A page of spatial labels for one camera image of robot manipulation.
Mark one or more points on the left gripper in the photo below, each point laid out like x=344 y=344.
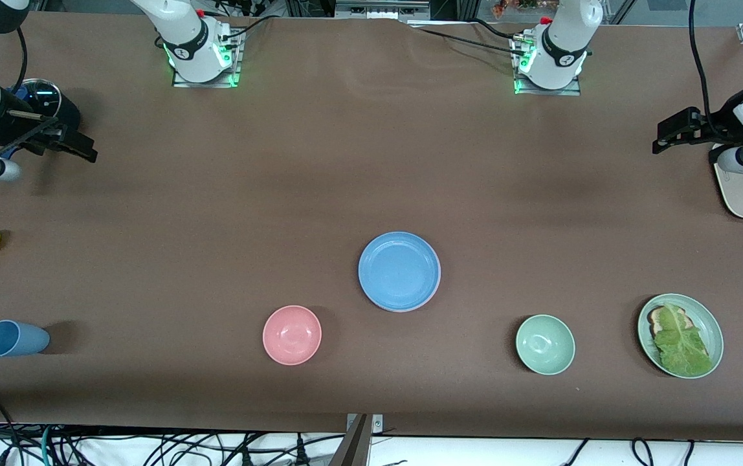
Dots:
x=716 y=125

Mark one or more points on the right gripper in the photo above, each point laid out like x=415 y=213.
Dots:
x=30 y=124

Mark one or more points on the pink plate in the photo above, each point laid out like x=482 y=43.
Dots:
x=440 y=279

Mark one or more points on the blue plate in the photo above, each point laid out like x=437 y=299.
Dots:
x=399 y=272

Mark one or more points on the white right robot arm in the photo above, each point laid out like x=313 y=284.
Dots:
x=190 y=52

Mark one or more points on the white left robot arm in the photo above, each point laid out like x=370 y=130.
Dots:
x=565 y=45

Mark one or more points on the dark blue saucepan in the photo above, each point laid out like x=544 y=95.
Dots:
x=70 y=116

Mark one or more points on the toasted bread slice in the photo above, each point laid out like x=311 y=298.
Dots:
x=655 y=318

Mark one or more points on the green plate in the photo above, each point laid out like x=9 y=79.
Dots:
x=711 y=323

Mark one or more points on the blue cup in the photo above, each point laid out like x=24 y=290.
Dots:
x=15 y=338

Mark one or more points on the green lettuce leaf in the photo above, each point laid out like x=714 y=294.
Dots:
x=682 y=343

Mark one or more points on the green bowl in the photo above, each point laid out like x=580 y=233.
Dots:
x=545 y=344

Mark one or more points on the brown table cloth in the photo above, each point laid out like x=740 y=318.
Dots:
x=345 y=162

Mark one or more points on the pink bowl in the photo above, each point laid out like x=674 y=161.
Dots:
x=292 y=335

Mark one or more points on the grey power strip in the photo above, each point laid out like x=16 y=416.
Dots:
x=381 y=10

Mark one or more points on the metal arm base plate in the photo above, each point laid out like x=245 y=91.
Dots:
x=519 y=83
x=237 y=61

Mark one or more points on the metal table bracket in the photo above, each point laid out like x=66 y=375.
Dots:
x=378 y=424

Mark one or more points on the dark brown post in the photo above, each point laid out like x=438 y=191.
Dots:
x=353 y=446

